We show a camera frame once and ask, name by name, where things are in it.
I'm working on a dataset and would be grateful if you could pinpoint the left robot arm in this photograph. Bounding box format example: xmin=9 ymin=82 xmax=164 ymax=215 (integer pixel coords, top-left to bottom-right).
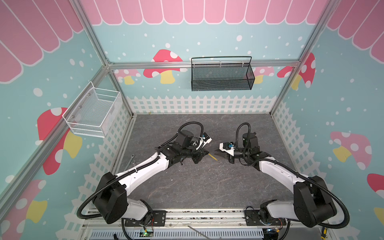
xmin=76 ymin=122 xmax=212 ymax=226

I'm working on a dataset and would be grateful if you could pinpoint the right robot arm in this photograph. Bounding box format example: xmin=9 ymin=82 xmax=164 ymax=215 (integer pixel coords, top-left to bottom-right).
xmin=215 ymin=130 xmax=350 ymax=229

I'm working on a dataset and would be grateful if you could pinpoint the silver wrench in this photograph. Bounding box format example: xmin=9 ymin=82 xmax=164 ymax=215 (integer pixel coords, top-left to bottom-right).
xmin=125 ymin=154 xmax=136 ymax=171

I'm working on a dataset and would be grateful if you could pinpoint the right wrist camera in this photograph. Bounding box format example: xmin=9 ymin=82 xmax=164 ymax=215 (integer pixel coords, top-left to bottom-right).
xmin=219 ymin=142 xmax=235 ymax=157

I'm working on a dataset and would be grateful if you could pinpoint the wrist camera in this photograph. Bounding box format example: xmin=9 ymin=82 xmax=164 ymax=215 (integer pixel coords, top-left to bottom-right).
xmin=200 ymin=133 xmax=212 ymax=146
xmin=219 ymin=142 xmax=235 ymax=157

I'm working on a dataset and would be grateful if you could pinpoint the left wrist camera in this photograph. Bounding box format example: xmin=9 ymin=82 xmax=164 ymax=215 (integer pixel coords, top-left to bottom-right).
xmin=200 ymin=133 xmax=212 ymax=146

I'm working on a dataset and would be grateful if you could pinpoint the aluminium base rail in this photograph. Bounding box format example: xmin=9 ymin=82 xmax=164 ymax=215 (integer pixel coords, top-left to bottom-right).
xmin=83 ymin=208 xmax=322 ymax=233

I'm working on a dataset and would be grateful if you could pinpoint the black mesh wall basket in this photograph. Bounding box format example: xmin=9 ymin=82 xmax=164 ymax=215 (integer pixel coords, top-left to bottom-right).
xmin=191 ymin=56 xmax=255 ymax=92

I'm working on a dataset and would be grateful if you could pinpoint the white slotted cable duct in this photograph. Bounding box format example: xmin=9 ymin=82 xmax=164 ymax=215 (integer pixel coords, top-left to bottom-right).
xmin=89 ymin=228 xmax=265 ymax=240

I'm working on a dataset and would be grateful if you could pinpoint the white wire wall basket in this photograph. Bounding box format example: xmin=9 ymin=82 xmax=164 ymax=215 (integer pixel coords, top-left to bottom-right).
xmin=63 ymin=82 xmax=123 ymax=138

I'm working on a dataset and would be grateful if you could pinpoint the yellow handled screwdriver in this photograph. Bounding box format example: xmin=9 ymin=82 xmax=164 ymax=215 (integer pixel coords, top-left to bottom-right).
xmin=321 ymin=227 xmax=328 ymax=240

